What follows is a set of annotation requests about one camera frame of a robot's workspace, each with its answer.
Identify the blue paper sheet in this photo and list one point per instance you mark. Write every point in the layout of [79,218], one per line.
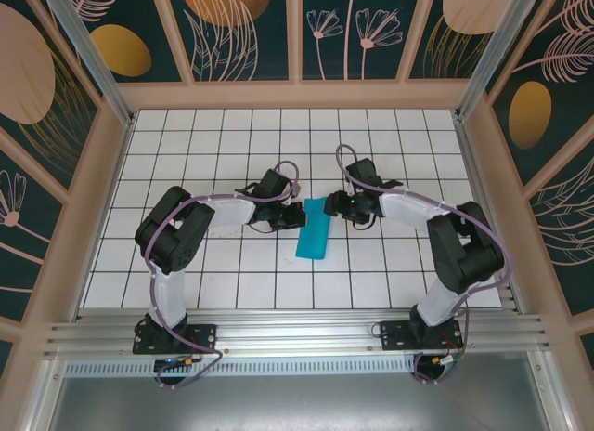
[313,236]

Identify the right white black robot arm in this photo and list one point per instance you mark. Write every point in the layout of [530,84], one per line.
[464,254]

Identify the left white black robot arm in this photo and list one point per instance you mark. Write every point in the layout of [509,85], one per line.
[171,231]

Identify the grey metal sheet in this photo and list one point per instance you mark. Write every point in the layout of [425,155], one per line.
[297,403]

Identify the small black circuit board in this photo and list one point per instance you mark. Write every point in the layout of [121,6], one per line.
[174,362]

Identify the small green circuit board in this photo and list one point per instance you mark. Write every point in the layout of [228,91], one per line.
[448,360]

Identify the aluminium mounting rail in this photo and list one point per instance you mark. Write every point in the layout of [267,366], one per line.
[297,333]

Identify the aluminium side rail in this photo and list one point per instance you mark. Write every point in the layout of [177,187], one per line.
[482,171]

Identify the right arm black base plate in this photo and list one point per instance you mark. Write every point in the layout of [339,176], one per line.
[394,338]

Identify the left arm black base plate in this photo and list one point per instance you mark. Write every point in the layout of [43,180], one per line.
[204,333]

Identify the aluminium frame post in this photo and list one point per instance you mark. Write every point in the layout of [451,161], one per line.
[492,55]
[93,64]

